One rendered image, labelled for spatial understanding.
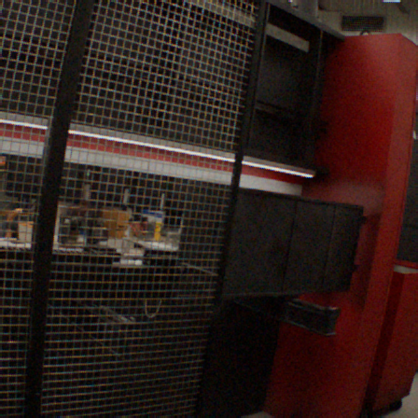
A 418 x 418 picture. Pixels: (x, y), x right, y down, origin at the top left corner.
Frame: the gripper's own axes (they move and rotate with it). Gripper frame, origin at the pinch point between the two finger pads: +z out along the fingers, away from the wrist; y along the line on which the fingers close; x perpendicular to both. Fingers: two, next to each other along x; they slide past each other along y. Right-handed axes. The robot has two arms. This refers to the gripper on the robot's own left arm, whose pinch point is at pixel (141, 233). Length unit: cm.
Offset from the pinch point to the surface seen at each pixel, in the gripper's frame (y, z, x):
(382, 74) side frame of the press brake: 42, -44, -147
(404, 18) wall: 688, -377, -120
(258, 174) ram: 19, -12, -70
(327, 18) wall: 687, -444, 23
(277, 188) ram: 34, -5, -71
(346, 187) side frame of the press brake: 46, 5, -106
